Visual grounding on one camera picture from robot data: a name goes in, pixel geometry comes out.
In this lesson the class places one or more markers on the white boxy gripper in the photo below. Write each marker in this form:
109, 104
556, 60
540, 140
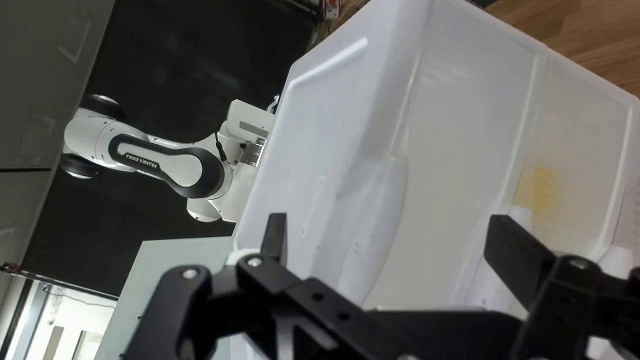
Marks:
248, 133

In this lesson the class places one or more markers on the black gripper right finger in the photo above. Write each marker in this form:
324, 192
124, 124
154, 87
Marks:
573, 307

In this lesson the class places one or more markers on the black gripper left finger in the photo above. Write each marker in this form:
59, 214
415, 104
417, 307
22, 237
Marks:
220, 312

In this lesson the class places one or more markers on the white plastic drawer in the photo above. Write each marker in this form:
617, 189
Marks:
452, 167

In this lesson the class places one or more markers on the white idle robot arm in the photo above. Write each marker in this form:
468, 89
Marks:
133, 151

